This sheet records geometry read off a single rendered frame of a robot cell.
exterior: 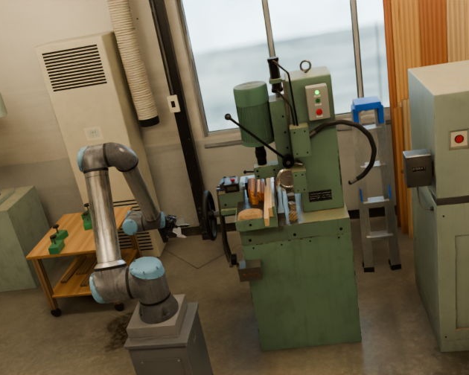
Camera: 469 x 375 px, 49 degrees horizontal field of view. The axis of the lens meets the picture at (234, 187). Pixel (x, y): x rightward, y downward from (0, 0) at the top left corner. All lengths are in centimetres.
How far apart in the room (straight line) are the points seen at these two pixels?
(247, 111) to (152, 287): 97
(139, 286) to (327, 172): 110
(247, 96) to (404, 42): 156
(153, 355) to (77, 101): 213
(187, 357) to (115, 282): 48
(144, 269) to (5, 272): 231
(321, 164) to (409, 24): 148
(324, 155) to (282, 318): 97
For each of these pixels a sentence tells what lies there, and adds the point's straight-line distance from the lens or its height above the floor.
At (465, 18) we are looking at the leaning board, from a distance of 395.
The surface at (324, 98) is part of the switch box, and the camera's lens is 252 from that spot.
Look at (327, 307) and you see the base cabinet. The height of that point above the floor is 26.
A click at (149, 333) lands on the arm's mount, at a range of 251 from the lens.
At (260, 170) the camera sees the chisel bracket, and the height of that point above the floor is 105.
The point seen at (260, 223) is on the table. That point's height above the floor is 87.
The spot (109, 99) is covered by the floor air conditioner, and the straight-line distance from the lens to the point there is 392.
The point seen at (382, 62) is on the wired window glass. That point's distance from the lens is 405.
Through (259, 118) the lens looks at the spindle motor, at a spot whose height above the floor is 135.
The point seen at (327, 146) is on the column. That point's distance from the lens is 265.
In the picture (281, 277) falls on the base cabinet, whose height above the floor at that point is 49.
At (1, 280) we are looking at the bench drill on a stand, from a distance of 461.
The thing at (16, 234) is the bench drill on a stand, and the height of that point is 49.
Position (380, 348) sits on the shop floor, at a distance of 310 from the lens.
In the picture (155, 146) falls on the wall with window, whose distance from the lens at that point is 425.
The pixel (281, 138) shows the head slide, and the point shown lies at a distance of 266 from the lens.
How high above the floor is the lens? 204
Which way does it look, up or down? 22 degrees down
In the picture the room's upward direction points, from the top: 11 degrees counter-clockwise
